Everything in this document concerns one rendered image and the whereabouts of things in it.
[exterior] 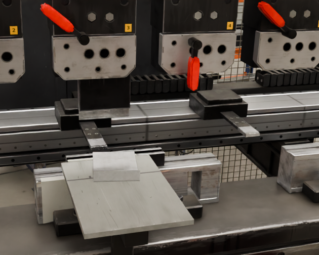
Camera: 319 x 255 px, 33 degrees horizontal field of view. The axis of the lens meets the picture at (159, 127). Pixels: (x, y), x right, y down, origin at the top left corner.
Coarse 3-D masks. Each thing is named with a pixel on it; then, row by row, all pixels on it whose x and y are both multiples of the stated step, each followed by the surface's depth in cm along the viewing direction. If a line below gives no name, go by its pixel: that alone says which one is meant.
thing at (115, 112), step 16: (80, 80) 102; (96, 80) 103; (112, 80) 104; (128, 80) 105; (80, 96) 103; (96, 96) 104; (112, 96) 105; (128, 96) 106; (80, 112) 106; (96, 112) 107; (112, 112) 108; (128, 112) 109
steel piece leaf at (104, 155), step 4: (96, 152) 111; (100, 152) 111; (104, 152) 111; (108, 152) 111; (112, 152) 111; (116, 152) 111; (120, 152) 112; (124, 152) 112; (128, 152) 112; (132, 152) 112; (96, 156) 109; (100, 156) 109; (104, 156) 109; (108, 156) 109; (112, 156) 110; (116, 156) 110; (120, 156) 110; (124, 156) 110; (128, 156) 110; (132, 156) 110
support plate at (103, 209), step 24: (72, 168) 104; (144, 168) 105; (72, 192) 95; (96, 192) 96; (120, 192) 96; (144, 192) 96; (168, 192) 97; (96, 216) 88; (120, 216) 88; (144, 216) 89; (168, 216) 89
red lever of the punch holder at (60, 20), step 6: (42, 6) 89; (48, 6) 89; (48, 12) 89; (54, 12) 89; (54, 18) 90; (60, 18) 90; (66, 18) 92; (60, 24) 90; (66, 24) 91; (66, 30) 91; (72, 30) 92; (78, 36) 93; (84, 36) 92; (84, 42) 92
